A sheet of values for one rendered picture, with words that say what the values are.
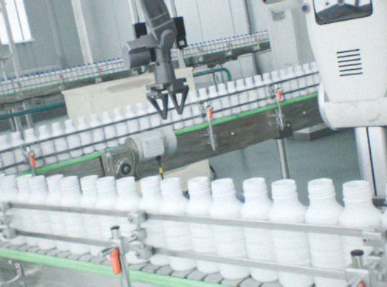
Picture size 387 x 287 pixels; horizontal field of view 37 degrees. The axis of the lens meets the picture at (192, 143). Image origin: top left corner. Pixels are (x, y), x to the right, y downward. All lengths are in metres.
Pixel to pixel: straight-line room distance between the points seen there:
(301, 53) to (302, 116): 3.75
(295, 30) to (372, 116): 5.54
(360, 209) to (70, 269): 0.67
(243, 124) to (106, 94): 2.28
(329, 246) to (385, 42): 0.65
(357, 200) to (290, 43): 6.21
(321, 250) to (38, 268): 0.71
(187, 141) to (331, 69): 1.48
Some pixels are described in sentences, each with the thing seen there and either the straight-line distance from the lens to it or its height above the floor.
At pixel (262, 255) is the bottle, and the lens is 0.94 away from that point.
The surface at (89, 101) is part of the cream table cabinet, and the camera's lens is 5.03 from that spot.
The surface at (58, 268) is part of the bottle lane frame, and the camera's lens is 1.31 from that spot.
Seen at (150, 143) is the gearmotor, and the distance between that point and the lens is 2.53.
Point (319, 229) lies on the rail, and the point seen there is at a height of 1.11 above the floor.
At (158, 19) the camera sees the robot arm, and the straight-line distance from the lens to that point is 1.46.
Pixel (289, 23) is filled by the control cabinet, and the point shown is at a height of 1.42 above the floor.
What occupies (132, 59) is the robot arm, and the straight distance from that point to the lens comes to 1.51.
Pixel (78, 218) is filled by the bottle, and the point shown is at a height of 1.08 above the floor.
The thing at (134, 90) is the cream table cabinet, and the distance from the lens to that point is 5.20.
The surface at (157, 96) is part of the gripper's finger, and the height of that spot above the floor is 1.28.
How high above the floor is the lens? 1.40
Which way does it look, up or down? 10 degrees down
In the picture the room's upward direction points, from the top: 11 degrees counter-clockwise
